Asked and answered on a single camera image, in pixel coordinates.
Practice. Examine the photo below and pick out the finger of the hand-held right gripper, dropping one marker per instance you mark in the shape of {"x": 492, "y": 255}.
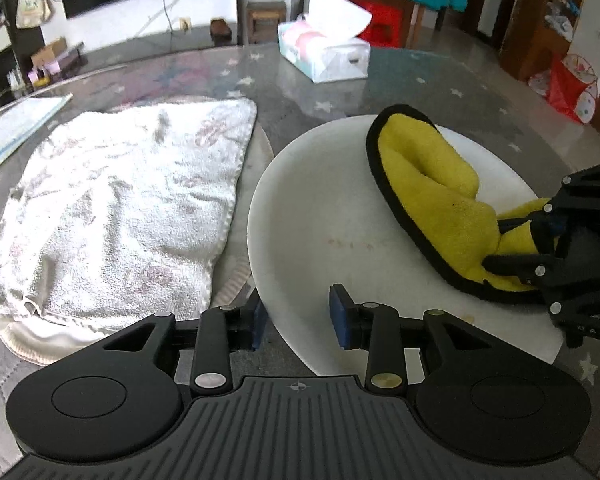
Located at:
{"x": 545, "y": 230}
{"x": 520, "y": 265}

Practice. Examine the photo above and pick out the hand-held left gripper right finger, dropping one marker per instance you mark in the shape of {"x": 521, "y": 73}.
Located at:
{"x": 341, "y": 320}

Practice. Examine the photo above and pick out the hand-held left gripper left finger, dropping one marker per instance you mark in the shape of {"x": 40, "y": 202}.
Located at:
{"x": 257, "y": 325}

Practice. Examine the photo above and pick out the yellow cleaning cloth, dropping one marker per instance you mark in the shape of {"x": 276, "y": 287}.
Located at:
{"x": 430, "y": 200}

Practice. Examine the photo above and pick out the white bowl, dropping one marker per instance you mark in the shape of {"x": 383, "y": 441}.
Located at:
{"x": 320, "y": 200}

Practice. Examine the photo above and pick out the red printed pop-up basket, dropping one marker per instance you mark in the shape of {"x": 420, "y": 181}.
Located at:
{"x": 565, "y": 90}

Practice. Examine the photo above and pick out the white towel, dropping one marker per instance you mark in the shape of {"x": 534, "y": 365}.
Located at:
{"x": 115, "y": 200}

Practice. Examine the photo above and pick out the grey star-print tablecloth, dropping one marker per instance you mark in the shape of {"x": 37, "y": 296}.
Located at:
{"x": 430, "y": 75}

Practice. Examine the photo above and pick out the wooden shelf unit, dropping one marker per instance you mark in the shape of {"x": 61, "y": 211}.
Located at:
{"x": 545, "y": 20}

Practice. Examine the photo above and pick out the white ribbed-edge cloth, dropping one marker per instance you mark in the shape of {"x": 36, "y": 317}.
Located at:
{"x": 45, "y": 345}

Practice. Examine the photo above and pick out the dark wooden door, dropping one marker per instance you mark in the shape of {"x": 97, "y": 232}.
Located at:
{"x": 490, "y": 0}

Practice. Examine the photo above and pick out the wooden coat rack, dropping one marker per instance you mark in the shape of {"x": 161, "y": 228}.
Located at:
{"x": 420, "y": 20}

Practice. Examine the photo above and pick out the red plastic stool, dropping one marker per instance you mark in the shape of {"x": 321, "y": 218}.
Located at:
{"x": 385, "y": 25}

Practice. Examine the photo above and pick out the white tissue pack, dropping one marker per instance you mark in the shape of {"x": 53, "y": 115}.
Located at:
{"x": 330, "y": 55}

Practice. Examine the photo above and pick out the brown shoe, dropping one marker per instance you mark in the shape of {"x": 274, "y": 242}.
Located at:
{"x": 221, "y": 29}

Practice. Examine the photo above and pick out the dark television cabinet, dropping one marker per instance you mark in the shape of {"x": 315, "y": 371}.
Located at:
{"x": 130, "y": 55}

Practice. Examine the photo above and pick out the wooden stool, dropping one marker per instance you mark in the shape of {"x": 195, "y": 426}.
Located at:
{"x": 266, "y": 20}

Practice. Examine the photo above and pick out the paper sheets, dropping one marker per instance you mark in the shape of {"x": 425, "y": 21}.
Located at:
{"x": 15, "y": 125}

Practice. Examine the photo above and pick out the cardboard box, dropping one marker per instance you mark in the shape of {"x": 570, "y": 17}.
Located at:
{"x": 47, "y": 52}

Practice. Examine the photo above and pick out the dark shelf unit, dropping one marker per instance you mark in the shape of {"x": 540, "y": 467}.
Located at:
{"x": 0, "y": 5}

